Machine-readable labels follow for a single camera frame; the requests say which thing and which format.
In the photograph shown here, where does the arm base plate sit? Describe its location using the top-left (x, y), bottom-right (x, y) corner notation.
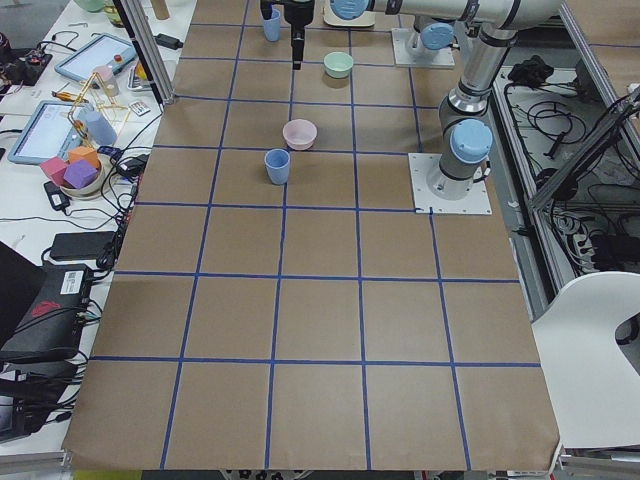
top-left (392, 28), bottom-right (455, 70)
top-left (408, 153), bottom-right (492, 215)

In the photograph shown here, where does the beige cup on desk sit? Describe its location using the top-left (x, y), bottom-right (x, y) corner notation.
top-left (93, 65), bottom-right (120, 97)

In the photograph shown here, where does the light blue cup on desk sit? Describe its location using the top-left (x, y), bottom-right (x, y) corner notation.
top-left (85, 110), bottom-right (117, 146)

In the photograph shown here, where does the white remote control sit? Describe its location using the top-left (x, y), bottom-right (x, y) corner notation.
top-left (129, 101), bottom-right (151, 117)

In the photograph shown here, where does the aluminium frame post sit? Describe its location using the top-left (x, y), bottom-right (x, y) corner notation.
top-left (114, 0), bottom-right (175, 106)

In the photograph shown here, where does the pink bowl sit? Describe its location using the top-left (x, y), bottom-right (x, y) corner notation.
top-left (282, 119), bottom-right (318, 151)

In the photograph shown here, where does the black power adapter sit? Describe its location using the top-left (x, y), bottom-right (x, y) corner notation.
top-left (49, 231), bottom-right (115, 261)

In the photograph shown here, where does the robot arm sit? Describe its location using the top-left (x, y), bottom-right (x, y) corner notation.
top-left (260, 1), bottom-right (455, 70)
top-left (361, 1), bottom-right (560, 200)

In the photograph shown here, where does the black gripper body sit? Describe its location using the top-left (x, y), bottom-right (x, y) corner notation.
top-left (260, 0), bottom-right (314, 28)

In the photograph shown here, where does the mint green bowl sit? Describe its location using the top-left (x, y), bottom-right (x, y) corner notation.
top-left (323, 51), bottom-right (354, 79)

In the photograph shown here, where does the gold wire rack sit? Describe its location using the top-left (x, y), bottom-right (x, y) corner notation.
top-left (67, 73), bottom-right (131, 146)

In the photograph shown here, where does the teach pendant tablet near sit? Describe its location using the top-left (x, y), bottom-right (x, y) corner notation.
top-left (8, 100), bottom-right (83, 165)

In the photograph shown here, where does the white chair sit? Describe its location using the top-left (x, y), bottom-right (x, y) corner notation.
top-left (532, 271), bottom-right (639, 449)

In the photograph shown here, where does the teach pendant tablet far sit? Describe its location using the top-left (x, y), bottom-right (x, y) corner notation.
top-left (54, 33), bottom-right (137, 82)

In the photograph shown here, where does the bowl with foam cubes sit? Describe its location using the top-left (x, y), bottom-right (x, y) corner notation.
top-left (40, 146), bottom-right (106, 200)

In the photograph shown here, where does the black power brick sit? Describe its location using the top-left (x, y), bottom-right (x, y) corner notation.
top-left (154, 33), bottom-right (183, 50)

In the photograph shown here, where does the teach pendant tablet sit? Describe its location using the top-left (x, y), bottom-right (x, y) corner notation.
top-left (54, 33), bottom-right (137, 82)
top-left (8, 100), bottom-right (83, 165)

